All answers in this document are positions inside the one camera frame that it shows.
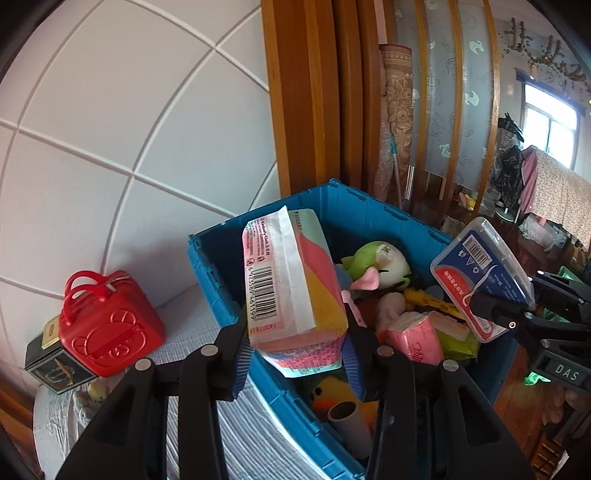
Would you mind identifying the black gift box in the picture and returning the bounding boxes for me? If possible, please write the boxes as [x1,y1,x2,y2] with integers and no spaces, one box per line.
[24,335,100,395]

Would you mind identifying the black plastic bag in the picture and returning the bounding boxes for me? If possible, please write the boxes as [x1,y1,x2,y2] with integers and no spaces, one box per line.
[489,113,527,210]

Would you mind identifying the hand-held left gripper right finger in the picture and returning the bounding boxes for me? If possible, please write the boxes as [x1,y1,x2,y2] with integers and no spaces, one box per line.
[344,318,532,480]

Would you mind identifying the green plastic packet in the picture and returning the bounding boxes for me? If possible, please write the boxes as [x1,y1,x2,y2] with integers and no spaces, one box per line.
[438,330,478,363]

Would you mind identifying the multicoloured tissue pack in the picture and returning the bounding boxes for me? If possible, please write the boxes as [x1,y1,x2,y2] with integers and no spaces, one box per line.
[242,206,349,379]

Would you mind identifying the teal mop handle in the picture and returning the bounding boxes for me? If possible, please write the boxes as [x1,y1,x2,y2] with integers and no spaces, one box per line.
[387,136,404,208]

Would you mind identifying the wooden bed frame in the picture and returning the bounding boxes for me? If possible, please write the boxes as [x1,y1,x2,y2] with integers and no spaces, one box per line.
[261,0,393,204]

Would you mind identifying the red hard-shell suitcase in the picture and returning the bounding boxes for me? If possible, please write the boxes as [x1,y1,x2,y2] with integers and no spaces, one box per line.
[58,270,166,378]

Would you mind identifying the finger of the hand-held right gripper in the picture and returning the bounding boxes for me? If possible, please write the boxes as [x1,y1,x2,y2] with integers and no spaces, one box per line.
[468,294,532,331]
[529,272,587,306]

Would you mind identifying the cardboard tube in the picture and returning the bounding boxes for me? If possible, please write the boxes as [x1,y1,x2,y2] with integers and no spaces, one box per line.
[327,401,375,460]

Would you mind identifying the blue plush toy pink ears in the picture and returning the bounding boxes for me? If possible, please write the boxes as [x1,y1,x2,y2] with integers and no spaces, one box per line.
[335,265,389,296]

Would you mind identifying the person's right hand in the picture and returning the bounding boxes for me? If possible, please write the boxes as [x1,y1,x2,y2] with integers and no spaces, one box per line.
[537,385,562,426]

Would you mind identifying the wall vine decoration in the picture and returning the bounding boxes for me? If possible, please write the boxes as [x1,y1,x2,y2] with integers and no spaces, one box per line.
[501,18,591,93]

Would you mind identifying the clear plastic box blue label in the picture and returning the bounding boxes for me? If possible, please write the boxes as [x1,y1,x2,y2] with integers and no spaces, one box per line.
[429,217,536,343]

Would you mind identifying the window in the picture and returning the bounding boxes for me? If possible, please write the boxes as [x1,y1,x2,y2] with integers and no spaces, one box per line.
[515,69,585,171]

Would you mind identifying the striped bed sheet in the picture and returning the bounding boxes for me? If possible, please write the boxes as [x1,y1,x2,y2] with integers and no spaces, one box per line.
[33,284,324,480]

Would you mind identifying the green frog plush toy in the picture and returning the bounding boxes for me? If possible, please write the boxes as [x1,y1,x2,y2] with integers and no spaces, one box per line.
[342,241,413,291]

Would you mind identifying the pink tissue pack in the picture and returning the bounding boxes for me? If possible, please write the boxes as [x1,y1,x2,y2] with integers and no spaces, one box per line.
[385,311,445,363]

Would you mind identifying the floral cloth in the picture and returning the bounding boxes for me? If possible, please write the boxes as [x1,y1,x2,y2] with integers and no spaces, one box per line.
[519,145,591,241]

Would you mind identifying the rolled patterned carpet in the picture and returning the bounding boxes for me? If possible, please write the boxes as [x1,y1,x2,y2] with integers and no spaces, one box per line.
[374,44,416,204]

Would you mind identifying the grey plush toy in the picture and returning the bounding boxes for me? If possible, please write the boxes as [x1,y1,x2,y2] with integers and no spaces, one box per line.
[74,392,100,428]

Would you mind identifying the blue plastic crate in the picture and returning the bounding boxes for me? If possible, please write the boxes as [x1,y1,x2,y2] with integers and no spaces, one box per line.
[187,179,518,480]

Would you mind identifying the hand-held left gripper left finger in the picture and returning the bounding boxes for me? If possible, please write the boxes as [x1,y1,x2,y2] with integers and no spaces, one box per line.
[55,306,255,480]

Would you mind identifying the small yellow box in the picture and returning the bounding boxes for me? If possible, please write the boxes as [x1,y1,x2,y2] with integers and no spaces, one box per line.
[41,323,61,352]

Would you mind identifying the white padded headboard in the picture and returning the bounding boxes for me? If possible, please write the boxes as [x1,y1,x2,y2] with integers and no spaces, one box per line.
[0,0,282,384]

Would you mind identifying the frosted glass partition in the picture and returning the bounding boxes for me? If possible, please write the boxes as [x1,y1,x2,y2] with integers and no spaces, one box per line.
[392,0,502,217]

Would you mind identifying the pink white wipes packet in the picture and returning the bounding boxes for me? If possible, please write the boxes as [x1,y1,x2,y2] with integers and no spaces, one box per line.
[429,310,472,337]

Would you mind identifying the yellow duck plush toy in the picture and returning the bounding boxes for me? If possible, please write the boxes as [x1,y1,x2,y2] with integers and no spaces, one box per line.
[309,375,379,425]

